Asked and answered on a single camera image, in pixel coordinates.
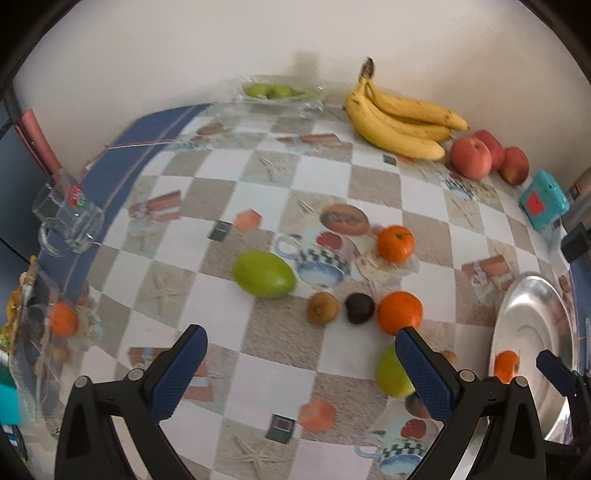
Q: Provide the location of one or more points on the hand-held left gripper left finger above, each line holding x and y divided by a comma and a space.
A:
178, 374

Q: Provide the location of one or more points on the yellow packaging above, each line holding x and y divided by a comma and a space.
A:
14, 304

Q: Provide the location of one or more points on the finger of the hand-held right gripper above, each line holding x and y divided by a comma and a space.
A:
556, 369

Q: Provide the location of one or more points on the round metal bowl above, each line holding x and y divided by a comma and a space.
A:
531, 318

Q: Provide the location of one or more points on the green fruit in bag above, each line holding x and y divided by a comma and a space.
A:
279, 92
256, 90

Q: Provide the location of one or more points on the clear glass mug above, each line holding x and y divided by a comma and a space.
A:
69, 217

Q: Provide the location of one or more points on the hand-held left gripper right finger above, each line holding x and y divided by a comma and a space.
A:
425, 374

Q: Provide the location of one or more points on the teal object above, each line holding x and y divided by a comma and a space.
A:
8, 404

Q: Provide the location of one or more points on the small orange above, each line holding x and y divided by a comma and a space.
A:
395, 243
506, 366

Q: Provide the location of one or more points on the pink bar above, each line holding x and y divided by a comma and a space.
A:
39, 138

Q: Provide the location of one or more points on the green mango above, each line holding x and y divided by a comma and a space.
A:
390, 374
263, 279

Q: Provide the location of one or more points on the large orange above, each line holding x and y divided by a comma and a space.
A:
400, 313

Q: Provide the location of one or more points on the yellow banana bunch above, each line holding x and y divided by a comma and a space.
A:
392, 134

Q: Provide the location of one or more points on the clear plastic container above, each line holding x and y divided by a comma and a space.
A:
41, 369

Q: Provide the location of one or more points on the red apple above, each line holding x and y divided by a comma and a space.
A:
494, 144
514, 165
471, 159

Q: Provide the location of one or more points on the clear plastic bag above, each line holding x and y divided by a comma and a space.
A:
304, 104

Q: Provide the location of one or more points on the orange in plastic container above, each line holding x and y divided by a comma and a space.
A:
62, 319

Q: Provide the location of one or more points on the teal plastic box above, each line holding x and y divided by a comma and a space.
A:
545, 198

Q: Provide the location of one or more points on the brown kiwi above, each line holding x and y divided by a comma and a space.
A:
323, 308

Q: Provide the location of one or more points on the black charger block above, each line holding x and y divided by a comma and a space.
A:
577, 244

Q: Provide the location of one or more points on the dark purple round fruit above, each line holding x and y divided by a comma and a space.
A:
359, 308

